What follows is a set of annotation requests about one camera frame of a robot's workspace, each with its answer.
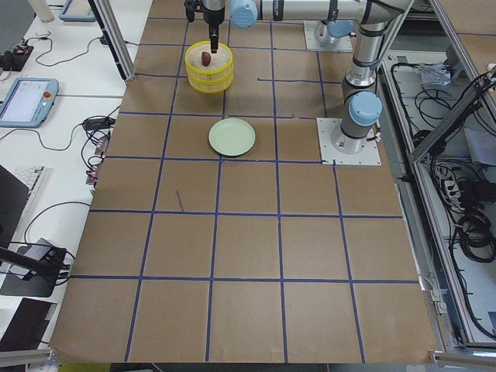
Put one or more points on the white keyboard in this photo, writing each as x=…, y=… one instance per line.
x=32, y=177

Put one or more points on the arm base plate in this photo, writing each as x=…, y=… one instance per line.
x=338, y=149
x=329, y=36

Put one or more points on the brown bun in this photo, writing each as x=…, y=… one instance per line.
x=206, y=58

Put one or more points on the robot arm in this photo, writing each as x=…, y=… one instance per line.
x=375, y=22

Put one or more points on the yellow steamer layer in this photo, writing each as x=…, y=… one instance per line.
x=221, y=65
x=211, y=86

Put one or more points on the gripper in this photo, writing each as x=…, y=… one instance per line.
x=212, y=16

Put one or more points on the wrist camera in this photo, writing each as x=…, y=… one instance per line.
x=191, y=8

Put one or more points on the light green plate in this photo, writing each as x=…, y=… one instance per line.
x=232, y=137

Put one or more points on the black camera stand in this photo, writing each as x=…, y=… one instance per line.
x=35, y=269

